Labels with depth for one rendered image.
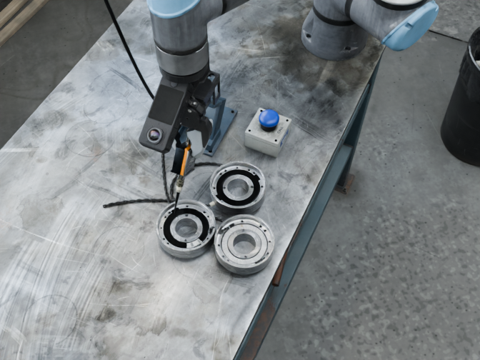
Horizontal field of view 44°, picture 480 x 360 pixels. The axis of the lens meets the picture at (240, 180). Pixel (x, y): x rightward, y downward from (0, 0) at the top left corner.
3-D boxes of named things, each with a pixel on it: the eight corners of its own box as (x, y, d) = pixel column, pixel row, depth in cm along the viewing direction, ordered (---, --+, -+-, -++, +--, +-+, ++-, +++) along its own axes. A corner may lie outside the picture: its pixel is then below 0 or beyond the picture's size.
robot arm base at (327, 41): (315, 8, 143) (320, -27, 134) (375, 27, 139) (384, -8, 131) (291, 48, 135) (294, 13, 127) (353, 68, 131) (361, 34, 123)
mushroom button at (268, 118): (273, 142, 116) (274, 126, 112) (254, 135, 117) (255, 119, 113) (281, 128, 118) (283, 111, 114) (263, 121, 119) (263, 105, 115)
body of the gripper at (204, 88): (222, 99, 98) (221, 44, 88) (200, 136, 93) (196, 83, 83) (180, 86, 99) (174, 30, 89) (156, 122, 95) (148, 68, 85)
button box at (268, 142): (276, 158, 117) (278, 143, 113) (244, 146, 119) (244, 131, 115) (292, 129, 121) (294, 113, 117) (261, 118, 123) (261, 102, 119)
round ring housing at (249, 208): (246, 164, 116) (246, 152, 113) (276, 203, 111) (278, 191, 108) (200, 188, 113) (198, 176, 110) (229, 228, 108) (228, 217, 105)
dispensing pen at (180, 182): (161, 215, 105) (178, 126, 98) (171, 206, 108) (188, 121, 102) (173, 219, 104) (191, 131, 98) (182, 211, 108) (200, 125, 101)
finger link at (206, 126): (216, 143, 98) (208, 106, 90) (212, 151, 97) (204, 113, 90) (190, 137, 99) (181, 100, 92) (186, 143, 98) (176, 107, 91)
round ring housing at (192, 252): (226, 244, 106) (226, 233, 103) (175, 271, 103) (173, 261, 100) (198, 201, 111) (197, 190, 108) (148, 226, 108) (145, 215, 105)
